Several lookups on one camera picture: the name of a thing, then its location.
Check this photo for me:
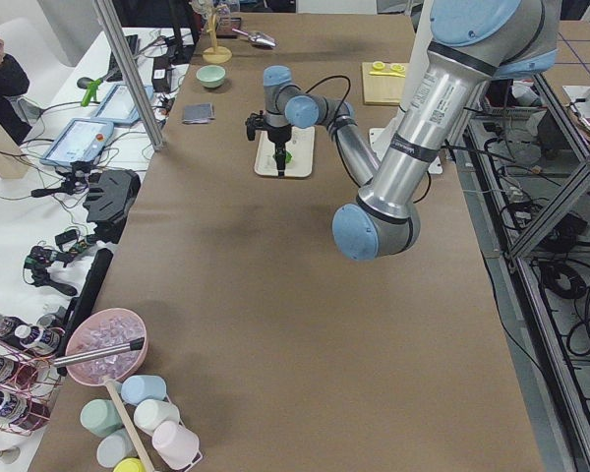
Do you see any wooden stick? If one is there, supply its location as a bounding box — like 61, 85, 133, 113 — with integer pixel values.
103, 377, 155, 472

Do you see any grey folded cloth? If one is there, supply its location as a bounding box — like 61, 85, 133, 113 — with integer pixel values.
182, 103, 214, 124

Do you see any black equipment stand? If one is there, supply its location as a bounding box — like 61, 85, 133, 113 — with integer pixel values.
83, 169, 141, 244

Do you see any green lime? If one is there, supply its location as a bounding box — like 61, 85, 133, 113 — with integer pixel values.
273, 151, 292, 164

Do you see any wooden mug tree stand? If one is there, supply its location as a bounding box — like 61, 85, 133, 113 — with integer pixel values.
203, 14, 232, 64

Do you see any pink plastic cup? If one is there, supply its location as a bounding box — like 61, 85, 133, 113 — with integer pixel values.
151, 420, 203, 470

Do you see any metal tongs handle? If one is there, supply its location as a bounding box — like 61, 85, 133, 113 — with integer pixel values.
51, 337, 146, 368

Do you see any white rabbit tray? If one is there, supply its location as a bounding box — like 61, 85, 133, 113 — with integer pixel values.
253, 122, 317, 178

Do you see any green plastic cup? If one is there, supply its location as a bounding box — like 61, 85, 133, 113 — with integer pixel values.
80, 398, 124, 438

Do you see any copper wire bottle rack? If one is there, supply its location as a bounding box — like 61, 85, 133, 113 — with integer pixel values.
0, 340, 61, 437

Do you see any pink bowl with ice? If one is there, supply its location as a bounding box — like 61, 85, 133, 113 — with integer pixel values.
65, 308, 148, 386

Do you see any grey plastic cup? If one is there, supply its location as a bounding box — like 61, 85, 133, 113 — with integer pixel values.
96, 429, 138, 468

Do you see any blue plastic cup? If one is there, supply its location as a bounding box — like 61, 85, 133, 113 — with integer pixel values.
121, 375, 167, 406

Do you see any green ceramic bowl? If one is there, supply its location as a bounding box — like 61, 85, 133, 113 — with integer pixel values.
196, 65, 226, 89

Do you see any wooden cutting board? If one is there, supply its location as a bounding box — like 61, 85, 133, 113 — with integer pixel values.
361, 62, 408, 106

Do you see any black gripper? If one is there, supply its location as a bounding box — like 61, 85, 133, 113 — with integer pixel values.
266, 125, 291, 177

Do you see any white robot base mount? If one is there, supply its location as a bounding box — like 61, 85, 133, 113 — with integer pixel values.
372, 0, 434, 158

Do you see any white plastic cup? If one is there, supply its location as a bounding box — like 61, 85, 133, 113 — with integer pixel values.
133, 399, 181, 436

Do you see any yellow plastic cup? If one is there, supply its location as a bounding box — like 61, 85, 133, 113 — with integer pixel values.
113, 457, 146, 472

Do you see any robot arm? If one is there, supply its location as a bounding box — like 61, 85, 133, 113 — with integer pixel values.
259, 1, 561, 261

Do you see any teach pendant tablet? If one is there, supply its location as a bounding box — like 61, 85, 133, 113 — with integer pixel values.
40, 118, 114, 168
93, 83, 140, 126

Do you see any yellow plastic knife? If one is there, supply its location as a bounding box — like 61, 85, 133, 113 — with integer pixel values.
368, 70, 406, 78

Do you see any metal scoop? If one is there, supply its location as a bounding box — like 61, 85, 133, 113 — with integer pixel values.
233, 29, 277, 49

